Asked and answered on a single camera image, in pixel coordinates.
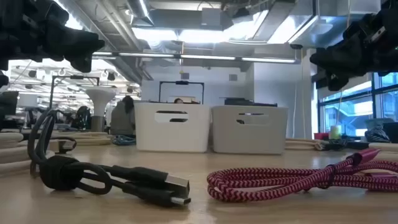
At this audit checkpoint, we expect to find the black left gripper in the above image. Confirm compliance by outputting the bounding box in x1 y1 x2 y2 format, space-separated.
0 0 105 73

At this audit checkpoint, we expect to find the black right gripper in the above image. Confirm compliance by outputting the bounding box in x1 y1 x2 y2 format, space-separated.
310 0 398 91

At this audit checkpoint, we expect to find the teal braided USB cable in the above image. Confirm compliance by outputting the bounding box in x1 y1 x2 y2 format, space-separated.
111 134 137 146

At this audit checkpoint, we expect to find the black USB cable with strap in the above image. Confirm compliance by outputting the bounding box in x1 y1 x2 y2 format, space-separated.
27 108 192 208

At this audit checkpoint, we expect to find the red braided USB cable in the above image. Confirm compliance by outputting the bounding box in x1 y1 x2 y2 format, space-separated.
206 147 398 203

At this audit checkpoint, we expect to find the yellow-green cup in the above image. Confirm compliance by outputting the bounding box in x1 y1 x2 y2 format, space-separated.
329 124 342 141

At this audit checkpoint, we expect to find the grey storage tub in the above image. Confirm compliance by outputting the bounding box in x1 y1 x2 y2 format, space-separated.
364 117 395 130

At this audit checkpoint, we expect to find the white rectangular lampshade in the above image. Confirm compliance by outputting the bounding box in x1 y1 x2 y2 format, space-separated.
17 93 39 108

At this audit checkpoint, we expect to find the black-white striped cloth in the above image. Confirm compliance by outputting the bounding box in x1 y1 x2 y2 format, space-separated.
364 124 392 144

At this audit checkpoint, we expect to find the black monitor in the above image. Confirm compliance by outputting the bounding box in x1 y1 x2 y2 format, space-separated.
0 91 19 118

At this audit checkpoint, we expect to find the black flat device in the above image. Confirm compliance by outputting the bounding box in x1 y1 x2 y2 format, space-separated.
223 97 278 108

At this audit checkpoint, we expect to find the light grey plastic bin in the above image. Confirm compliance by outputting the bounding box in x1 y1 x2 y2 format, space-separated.
211 105 289 155

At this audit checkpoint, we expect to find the tan box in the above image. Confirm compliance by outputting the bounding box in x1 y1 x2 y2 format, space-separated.
167 95 200 104

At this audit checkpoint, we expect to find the white plastic bin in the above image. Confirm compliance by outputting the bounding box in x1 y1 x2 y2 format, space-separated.
134 102 211 153

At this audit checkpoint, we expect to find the grey ceiling box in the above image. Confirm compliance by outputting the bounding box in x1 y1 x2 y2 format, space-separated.
201 7 223 27

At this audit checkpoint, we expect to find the black frame stand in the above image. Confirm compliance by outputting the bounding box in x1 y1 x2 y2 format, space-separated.
49 75 101 122
158 80 205 105

